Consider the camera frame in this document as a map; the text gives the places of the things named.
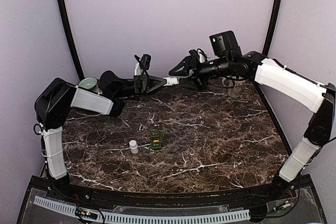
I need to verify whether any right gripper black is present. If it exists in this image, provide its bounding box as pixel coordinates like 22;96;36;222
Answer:
169;54;232;92

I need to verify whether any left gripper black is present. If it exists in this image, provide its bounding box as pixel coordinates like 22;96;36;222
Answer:
114;74;170;98

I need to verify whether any green weekly pill organizer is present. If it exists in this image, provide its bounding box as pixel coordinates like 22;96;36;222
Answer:
150;131;164;151

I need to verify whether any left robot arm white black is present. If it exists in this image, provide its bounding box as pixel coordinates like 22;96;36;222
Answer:
34;70;167;180

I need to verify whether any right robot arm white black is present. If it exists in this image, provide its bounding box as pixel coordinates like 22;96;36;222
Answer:
169;30;335;200

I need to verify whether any cream ceramic mug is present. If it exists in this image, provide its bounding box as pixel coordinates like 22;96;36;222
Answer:
222;78;245;98

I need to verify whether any pale green bowl left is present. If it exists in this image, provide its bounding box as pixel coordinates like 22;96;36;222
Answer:
78;77;98;90

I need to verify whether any white pill bottle front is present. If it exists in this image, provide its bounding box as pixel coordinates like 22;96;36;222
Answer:
129;140;139;154

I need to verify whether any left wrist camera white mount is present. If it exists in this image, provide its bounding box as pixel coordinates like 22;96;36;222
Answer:
134;54;151;76

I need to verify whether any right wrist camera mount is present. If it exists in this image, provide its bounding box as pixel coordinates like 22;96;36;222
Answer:
189;48;208;63

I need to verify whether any right black frame post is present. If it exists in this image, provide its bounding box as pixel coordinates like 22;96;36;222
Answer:
255;0;282;56

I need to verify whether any black frame post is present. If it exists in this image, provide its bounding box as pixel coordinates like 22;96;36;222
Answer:
255;0;282;56
57;0;85;81

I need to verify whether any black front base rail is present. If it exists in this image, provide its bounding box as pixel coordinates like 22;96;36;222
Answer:
59;183;275;208

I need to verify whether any left black frame post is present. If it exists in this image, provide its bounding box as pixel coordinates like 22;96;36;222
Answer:
57;0;85;81

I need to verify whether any white slotted cable duct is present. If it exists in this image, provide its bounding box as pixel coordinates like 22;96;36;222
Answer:
22;195;250;224

